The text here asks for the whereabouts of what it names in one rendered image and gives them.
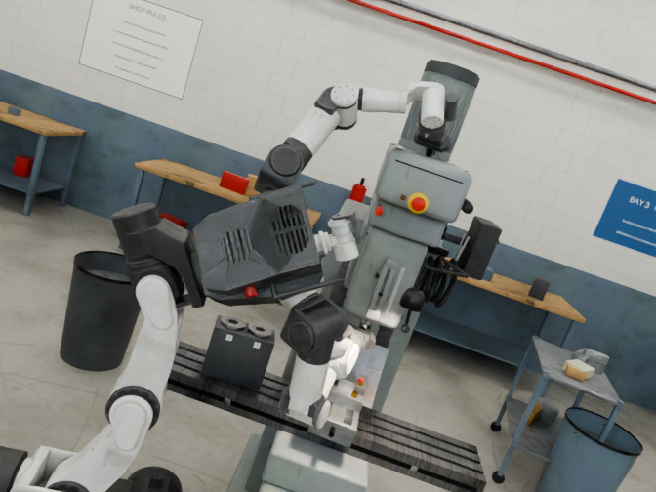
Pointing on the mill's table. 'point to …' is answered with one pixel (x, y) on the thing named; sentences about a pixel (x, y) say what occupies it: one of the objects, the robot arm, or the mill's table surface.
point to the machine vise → (345, 432)
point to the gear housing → (406, 223)
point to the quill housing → (407, 266)
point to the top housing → (423, 183)
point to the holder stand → (238, 351)
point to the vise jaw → (345, 398)
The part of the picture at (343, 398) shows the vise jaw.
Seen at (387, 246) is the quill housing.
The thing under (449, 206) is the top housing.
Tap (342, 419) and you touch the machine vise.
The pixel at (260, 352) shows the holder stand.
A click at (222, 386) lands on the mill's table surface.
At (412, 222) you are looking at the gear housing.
